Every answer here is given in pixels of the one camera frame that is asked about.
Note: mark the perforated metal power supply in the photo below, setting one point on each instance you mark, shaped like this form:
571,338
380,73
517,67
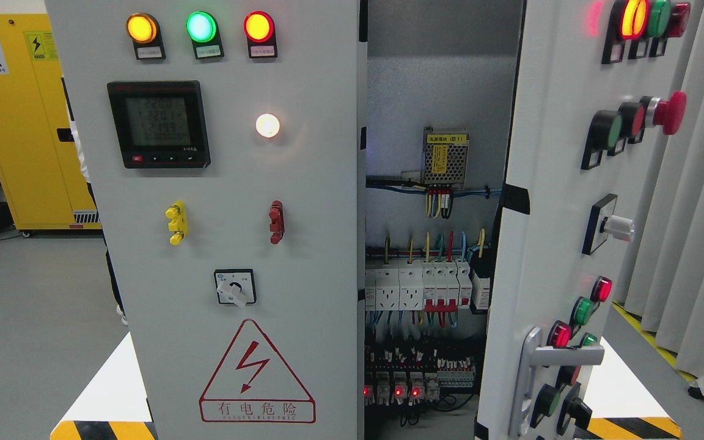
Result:
445,153

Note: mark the grey cabinet door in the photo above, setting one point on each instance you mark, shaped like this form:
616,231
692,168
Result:
307,285
576,135

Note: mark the yellow safety cabinet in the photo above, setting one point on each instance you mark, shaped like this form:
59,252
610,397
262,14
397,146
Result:
39,171

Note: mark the yellow terminal post block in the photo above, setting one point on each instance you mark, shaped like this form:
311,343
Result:
176,214

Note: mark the lower relay terminal row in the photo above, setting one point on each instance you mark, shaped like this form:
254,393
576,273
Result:
416,372

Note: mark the yellow indicator light left door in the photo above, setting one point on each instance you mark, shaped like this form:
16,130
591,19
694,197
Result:
144,31

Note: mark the white circuit breaker row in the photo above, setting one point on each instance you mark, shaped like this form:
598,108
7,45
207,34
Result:
437,286

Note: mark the green indicator light left door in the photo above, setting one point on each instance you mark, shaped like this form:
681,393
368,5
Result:
202,28

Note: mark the red indicator light left door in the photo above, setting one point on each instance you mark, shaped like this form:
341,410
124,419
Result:
260,32

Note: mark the red terminal post block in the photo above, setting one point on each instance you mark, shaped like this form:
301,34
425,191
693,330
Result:
277,223

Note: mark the grey curtain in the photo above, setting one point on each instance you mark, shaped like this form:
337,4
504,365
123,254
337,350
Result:
688,214

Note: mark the white indicator light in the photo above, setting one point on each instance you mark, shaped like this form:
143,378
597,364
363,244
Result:
268,125

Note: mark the black digital power meter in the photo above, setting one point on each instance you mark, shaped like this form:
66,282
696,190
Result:
160,124

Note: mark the silver door handle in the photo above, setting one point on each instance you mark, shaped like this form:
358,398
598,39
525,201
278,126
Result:
534,402

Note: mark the white selector knob right door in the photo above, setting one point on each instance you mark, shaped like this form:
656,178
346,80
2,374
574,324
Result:
602,224

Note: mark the red mushroom emergency button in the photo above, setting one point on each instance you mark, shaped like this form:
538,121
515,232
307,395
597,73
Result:
665,112

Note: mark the red electric danger sticker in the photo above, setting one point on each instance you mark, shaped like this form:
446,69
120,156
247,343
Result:
254,384

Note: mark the black surge protector block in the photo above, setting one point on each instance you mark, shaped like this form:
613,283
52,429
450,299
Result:
481,286

